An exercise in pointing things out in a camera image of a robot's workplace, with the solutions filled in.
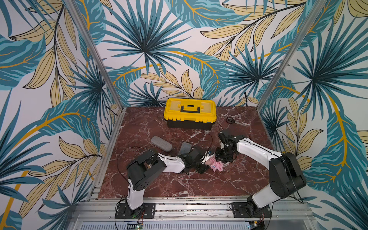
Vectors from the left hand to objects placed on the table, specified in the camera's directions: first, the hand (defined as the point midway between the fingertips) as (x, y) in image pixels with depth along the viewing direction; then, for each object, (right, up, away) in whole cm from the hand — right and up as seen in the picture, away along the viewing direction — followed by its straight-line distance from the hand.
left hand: (205, 163), depth 90 cm
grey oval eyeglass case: (-28, +12, +5) cm, 31 cm away
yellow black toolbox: (-9, +31, +5) cm, 33 cm away
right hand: (+7, +3, -2) cm, 8 cm away
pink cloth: (+4, +1, -6) cm, 8 cm away
